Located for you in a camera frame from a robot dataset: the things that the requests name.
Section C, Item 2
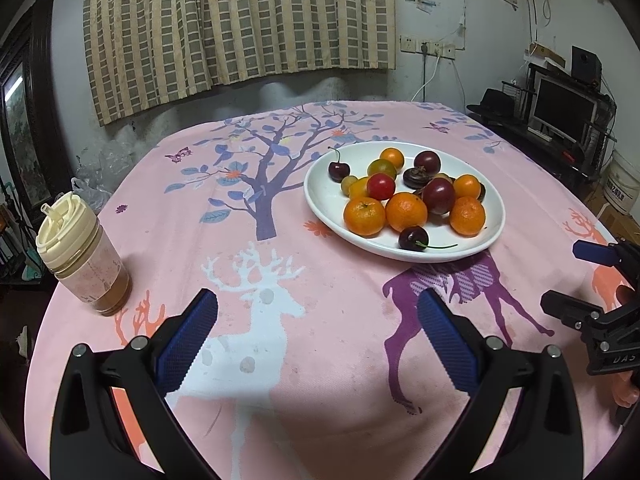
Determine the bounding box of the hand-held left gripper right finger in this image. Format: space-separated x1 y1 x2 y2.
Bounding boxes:
415 287 585 480

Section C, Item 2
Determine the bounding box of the person's right hand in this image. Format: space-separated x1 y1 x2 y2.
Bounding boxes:
614 372 640 409

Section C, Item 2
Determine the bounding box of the black media stand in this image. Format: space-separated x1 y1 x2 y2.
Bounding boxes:
467 62 618 186

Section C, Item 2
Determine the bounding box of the pink printed tablecloth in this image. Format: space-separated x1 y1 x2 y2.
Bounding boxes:
25 100 640 480

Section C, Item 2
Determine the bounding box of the dark mangosteen on plate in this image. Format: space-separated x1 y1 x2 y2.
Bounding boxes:
403 167 430 191

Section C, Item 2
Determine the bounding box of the white cable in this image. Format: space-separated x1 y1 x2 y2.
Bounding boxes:
411 55 442 102

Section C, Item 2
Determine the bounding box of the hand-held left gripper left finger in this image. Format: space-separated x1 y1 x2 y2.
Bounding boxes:
49 287 219 480

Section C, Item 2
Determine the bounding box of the cup with cream lid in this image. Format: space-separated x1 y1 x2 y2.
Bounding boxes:
36 192 132 317

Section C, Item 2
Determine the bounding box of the dark red cherry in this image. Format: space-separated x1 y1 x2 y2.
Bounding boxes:
327 147 352 183
398 226 458 252

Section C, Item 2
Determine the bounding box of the white round plate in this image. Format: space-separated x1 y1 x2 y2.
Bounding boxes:
304 141 507 264

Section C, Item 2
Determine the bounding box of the black speaker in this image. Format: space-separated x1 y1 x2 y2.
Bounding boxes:
571 46 602 81

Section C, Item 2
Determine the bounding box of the white plastic bucket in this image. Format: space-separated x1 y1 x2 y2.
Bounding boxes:
605 149 640 216

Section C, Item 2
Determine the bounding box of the dark wooden cabinet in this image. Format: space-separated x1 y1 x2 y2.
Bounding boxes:
0 0 76 211

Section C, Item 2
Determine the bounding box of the clear plastic bag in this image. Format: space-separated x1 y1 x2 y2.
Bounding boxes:
70 140 136 211

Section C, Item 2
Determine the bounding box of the computer monitor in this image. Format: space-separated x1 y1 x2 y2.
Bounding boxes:
529 72 601 143

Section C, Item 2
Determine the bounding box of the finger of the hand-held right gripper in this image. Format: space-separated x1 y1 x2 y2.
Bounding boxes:
572 239 632 282
540 290 607 332

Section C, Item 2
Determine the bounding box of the beige checked curtain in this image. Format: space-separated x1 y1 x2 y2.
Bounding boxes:
82 0 398 127

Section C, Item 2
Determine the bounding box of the green cherry tomato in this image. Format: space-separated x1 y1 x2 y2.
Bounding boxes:
367 158 397 180

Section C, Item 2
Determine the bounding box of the dark red plum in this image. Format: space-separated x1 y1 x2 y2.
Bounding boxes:
414 150 442 173
421 177 456 216

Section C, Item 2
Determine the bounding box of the black hat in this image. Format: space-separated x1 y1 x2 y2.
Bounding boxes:
466 88 516 121

